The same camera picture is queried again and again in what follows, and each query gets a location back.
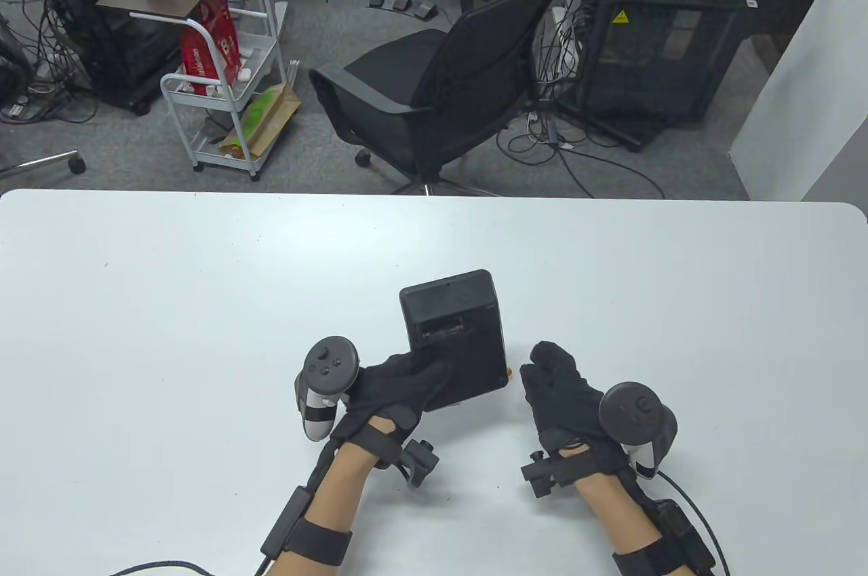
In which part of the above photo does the white partition panel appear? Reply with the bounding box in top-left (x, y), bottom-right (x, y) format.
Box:
top-left (731, 0), bottom-right (868, 204)

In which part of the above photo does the dark grey motion controller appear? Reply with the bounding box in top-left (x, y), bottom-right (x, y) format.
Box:
top-left (294, 337), bottom-right (360, 442)
top-left (598, 382), bottom-right (678, 480)

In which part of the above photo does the tangle of floor cables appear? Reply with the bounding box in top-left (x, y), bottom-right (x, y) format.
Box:
top-left (0, 0), bottom-right (102, 126)
top-left (496, 0), bottom-right (669, 200)

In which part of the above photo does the green and brown paper bag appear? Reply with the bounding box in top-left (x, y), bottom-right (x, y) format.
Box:
top-left (218, 81), bottom-right (303, 161)

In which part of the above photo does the black calculator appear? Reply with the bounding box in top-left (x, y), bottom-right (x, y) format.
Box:
top-left (399, 269), bottom-right (511, 412)

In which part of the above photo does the person's right hand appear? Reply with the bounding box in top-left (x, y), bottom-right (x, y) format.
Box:
top-left (520, 341), bottom-right (628, 478)

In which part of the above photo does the person's left forearm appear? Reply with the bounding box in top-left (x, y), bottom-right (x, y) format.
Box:
top-left (266, 444), bottom-right (379, 576)

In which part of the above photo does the person's right forearm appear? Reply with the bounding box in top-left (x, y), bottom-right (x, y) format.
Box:
top-left (573, 471), bottom-right (669, 576)

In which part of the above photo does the black forearm strap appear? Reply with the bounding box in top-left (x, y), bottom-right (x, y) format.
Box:
top-left (283, 517), bottom-right (353, 567)
top-left (612, 535), bottom-right (686, 576)

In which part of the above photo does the silver chair leg with caster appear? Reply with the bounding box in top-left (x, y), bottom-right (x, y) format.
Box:
top-left (0, 151), bottom-right (87, 178)

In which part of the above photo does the black forearm electronics box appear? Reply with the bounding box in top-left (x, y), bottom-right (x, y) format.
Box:
top-left (648, 499), bottom-right (717, 576)
top-left (260, 486), bottom-right (314, 561)

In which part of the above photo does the black office chair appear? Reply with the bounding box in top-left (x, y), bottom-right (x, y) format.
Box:
top-left (309, 0), bottom-right (601, 197)

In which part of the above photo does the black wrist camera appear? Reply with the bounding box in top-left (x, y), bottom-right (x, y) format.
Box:
top-left (521, 449), bottom-right (555, 500)
top-left (397, 438), bottom-right (440, 490)

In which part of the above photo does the red bag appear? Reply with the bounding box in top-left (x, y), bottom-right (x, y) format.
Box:
top-left (180, 0), bottom-right (243, 96)

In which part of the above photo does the person's left hand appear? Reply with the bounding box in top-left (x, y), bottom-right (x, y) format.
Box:
top-left (329, 351), bottom-right (454, 451)

